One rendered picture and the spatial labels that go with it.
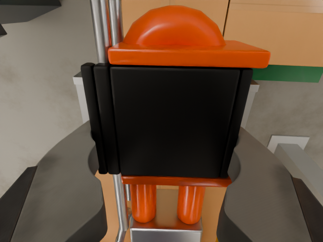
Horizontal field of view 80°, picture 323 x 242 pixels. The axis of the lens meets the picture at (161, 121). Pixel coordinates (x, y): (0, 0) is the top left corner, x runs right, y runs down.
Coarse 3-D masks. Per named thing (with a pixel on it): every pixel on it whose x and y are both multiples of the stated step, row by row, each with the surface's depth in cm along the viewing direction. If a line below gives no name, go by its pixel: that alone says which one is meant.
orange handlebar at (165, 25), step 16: (144, 16) 10; (160, 16) 9; (176, 16) 9; (192, 16) 9; (128, 32) 10; (144, 32) 10; (160, 32) 10; (176, 32) 10; (192, 32) 10; (208, 32) 10; (144, 192) 15; (192, 192) 15; (144, 208) 16; (192, 208) 16; (192, 224) 16
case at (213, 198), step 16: (96, 176) 51; (112, 176) 51; (112, 192) 54; (208, 192) 53; (224, 192) 53; (112, 208) 57; (208, 208) 56; (112, 224) 61; (208, 224) 60; (112, 240) 66; (128, 240) 66; (208, 240) 65
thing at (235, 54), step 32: (128, 64) 9; (160, 64) 9; (192, 64) 9; (224, 64) 9; (256, 64) 9; (128, 96) 10; (160, 96) 10; (192, 96) 10; (224, 96) 10; (128, 128) 11; (160, 128) 10; (192, 128) 10; (224, 128) 10; (128, 160) 12; (160, 160) 12; (192, 160) 11; (224, 160) 11
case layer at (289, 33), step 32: (128, 0) 66; (160, 0) 65; (192, 0) 65; (224, 0) 65; (256, 0) 65; (288, 0) 64; (320, 0) 64; (224, 32) 70; (256, 32) 69; (288, 32) 69; (320, 32) 69; (288, 64) 75; (320, 64) 74
